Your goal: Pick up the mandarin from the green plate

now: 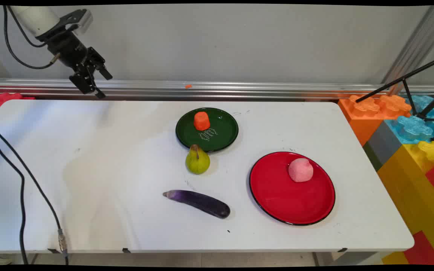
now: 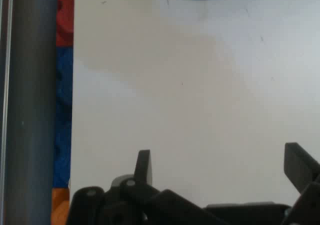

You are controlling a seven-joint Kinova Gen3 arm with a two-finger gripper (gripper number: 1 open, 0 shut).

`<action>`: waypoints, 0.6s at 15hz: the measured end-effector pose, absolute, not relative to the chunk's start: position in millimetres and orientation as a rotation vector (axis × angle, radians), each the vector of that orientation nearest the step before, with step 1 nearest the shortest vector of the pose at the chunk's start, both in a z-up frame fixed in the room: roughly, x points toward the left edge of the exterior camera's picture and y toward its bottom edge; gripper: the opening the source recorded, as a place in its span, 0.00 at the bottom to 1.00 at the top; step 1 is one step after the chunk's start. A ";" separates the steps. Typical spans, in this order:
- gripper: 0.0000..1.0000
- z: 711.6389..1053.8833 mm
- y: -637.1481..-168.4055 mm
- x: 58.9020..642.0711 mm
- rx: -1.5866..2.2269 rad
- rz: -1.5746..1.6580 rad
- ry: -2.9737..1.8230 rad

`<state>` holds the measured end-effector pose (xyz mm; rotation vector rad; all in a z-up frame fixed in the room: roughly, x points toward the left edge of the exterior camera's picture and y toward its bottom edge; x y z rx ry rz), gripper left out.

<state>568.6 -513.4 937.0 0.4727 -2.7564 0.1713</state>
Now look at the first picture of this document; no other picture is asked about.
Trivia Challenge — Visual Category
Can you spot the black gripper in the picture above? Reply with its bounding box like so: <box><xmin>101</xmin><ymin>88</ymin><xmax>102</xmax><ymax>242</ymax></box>
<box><xmin>47</xmin><ymin>32</ymin><xmax>113</xmax><ymax>100</ymax></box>

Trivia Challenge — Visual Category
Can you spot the orange toy tangerine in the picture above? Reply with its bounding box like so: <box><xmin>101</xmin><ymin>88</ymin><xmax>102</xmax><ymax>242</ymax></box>
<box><xmin>193</xmin><ymin>111</ymin><xmax>211</xmax><ymax>131</ymax></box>

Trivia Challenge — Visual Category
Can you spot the red foam block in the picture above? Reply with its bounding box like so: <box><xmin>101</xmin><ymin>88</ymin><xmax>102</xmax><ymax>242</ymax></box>
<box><xmin>0</xmin><ymin>92</ymin><xmax>35</xmax><ymax>117</ymax></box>

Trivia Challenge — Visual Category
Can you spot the green toy pear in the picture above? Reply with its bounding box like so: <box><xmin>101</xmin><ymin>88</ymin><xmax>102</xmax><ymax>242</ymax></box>
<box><xmin>185</xmin><ymin>144</ymin><xmax>211</xmax><ymax>175</ymax></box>

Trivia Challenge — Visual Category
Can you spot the dark green plate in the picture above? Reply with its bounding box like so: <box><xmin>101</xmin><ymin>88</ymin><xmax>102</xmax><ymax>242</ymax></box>
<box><xmin>175</xmin><ymin>107</ymin><xmax>239</xmax><ymax>153</ymax></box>

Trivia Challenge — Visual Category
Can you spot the purple toy eggplant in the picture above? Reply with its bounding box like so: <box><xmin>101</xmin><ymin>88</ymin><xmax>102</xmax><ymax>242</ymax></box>
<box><xmin>162</xmin><ymin>189</ymin><xmax>231</xmax><ymax>219</ymax></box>

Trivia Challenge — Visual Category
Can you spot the red plate with black rim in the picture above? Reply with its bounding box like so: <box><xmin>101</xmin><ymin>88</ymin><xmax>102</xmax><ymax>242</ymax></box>
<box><xmin>249</xmin><ymin>151</ymin><xmax>336</xmax><ymax>226</ymax></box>

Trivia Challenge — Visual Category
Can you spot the pink toy peach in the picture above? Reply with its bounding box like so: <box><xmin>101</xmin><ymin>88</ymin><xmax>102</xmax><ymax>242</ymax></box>
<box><xmin>288</xmin><ymin>158</ymin><xmax>314</xmax><ymax>183</ymax></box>

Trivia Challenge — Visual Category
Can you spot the orange giant building block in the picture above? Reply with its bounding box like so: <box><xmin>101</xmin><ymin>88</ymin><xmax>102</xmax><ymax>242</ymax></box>
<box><xmin>337</xmin><ymin>94</ymin><xmax>413</xmax><ymax>148</ymax></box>

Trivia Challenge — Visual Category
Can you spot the grey giant building block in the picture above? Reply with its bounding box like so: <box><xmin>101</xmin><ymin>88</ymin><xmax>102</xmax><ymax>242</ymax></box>
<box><xmin>363</xmin><ymin>120</ymin><xmax>403</xmax><ymax>172</ymax></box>

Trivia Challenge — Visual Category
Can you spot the black tripod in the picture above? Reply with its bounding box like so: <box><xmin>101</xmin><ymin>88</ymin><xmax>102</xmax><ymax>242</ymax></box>
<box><xmin>355</xmin><ymin>54</ymin><xmax>434</xmax><ymax>123</ymax></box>

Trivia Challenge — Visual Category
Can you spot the blue giant building block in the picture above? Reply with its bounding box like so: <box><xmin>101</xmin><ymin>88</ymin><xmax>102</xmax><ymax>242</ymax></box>
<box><xmin>384</xmin><ymin>94</ymin><xmax>434</xmax><ymax>146</ymax></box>

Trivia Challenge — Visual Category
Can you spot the yellow giant building block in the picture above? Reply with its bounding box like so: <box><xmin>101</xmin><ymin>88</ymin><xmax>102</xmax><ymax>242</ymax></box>
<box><xmin>377</xmin><ymin>140</ymin><xmax>434</xmax><ymax>265</ymax></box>

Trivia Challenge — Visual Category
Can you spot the wrist camera with black bracket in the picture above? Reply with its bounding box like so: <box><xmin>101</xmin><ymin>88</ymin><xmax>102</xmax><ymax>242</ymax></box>
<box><xmin>36</xmin><ymin>9</ymin><xmax>93</xmax><ymax>42</ymax></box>

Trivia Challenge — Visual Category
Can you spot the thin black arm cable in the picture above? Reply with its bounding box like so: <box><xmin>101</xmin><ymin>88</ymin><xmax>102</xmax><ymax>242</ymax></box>
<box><xmin>7</xmin><ymin>5</ymin><xmax>48</xmax><ymax>49</ymax></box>

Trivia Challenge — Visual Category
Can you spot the black cable with metal connector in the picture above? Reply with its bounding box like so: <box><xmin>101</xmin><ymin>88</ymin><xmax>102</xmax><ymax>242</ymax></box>
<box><xmin>0</xmin><ymin>122</ymin><xmax>69</xmax><ymax>266</ymax></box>

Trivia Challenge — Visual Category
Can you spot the aluminium rail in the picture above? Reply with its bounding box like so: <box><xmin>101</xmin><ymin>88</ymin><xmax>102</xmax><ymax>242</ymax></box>
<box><xmin>0</xmin><ymin>78</ymin><xmax>434</xmax><ymax>102</ymax></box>

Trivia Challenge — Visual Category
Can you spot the plain black cable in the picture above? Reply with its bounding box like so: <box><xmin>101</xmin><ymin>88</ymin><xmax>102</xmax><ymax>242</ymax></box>
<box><xmin>0</xmin><ymin>129</ymin><xmax>29</xmax><ymax>265</ymax></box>

